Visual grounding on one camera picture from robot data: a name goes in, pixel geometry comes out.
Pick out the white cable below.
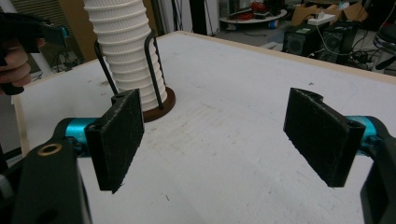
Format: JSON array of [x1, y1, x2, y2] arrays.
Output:
[[315, 8, 396, 58]]

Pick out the black wire cup holder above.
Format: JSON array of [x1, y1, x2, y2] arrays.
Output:
[[93, 29, 177, 123]]

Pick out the black computer tower green label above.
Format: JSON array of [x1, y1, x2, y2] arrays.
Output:
[[282, 23, 325, 58]]

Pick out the stack of white paper cups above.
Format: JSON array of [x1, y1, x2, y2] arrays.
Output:
[[83, 0, 169, 112]]

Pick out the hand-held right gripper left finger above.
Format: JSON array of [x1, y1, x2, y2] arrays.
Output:
[[83, 88, 146, 194]]

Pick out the black round stool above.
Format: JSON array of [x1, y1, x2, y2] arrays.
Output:
[[373, 23, 396, 77]]

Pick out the cardboard box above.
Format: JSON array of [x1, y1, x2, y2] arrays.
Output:
[[290, 2, 369, 27]]

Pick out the round white table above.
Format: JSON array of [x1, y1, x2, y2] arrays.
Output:
[[219, 8, 288, 25]]

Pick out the white power strip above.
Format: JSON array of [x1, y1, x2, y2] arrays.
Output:
[[307, 13, 336, 26]]

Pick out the white foam mat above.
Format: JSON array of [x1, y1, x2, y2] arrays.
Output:
[[18, 32, 396, 224]]

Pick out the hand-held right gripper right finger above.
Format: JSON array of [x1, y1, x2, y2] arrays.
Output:
[[282, 87, 367, 189]]

